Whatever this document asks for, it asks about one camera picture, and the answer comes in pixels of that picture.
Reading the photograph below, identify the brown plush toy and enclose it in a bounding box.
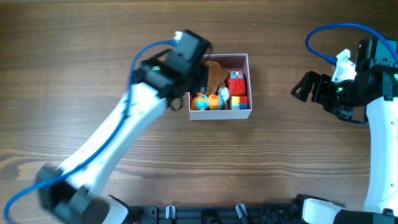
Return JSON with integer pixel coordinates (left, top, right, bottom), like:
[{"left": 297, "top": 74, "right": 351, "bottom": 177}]
[{"left": 205, "top": 61, "right": 228, "bottom": 96}]

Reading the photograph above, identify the yellow duck toy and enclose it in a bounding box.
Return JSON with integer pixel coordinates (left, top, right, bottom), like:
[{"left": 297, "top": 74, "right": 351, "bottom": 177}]
[{"left": 190, "top": 93, "right": 224, "bottom": 111}]

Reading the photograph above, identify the white wooden rattle drum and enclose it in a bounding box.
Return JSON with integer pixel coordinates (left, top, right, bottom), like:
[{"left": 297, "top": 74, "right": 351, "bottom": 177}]
[{"left": 218, "top": 87, "right": 230, "bottom": 110}]

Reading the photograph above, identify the white cardboard box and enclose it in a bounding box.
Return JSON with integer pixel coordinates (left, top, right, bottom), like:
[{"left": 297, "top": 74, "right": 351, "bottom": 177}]
[{"left": 188, "top": 54, "right": 252, "bottom": 120}]

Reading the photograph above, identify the red toy truck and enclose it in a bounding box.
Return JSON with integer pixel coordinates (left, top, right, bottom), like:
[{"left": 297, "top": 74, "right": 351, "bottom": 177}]
[{"left": 227, "top": 70, "right": 246, "bottom": 96}]

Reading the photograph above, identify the colourful two-by-two puzzle cube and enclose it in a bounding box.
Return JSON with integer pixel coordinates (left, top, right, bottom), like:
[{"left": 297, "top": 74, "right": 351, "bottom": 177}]
[{"left": 230, "top": 96, "right": 248, "bottom": 110}]

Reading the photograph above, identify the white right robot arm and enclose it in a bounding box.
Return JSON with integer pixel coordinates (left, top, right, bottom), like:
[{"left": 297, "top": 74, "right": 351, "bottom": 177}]
[{"left": 291, "top": 37, "right": 397, "bottom": 223}]

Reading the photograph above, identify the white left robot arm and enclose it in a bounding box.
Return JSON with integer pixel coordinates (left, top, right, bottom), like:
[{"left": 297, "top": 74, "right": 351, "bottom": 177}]
[{"left": 36, "top": 30, "right": 212, "bottom": 223}]

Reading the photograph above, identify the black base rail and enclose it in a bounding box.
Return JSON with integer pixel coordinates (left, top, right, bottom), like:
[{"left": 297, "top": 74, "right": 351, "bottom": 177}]
[{"left": 129, "top": 203, "right": 305, "bottom": 224}]

